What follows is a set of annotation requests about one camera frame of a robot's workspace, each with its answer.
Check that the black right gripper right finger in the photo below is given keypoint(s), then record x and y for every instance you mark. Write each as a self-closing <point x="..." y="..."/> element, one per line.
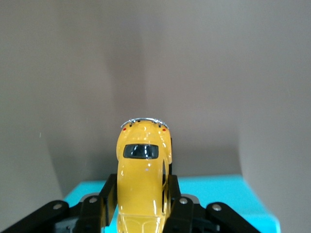
<point x="179" y="213"/>

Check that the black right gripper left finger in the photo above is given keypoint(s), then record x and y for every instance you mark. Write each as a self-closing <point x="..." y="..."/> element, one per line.
<point x="92" y="213"/>

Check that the yellow beetle toy car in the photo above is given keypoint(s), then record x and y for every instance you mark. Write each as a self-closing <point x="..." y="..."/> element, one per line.
<point x="141" y="174"/>

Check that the turquoise plastic bin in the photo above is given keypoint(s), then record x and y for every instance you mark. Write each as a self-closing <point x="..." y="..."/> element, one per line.
<point x="230" y="194"/>

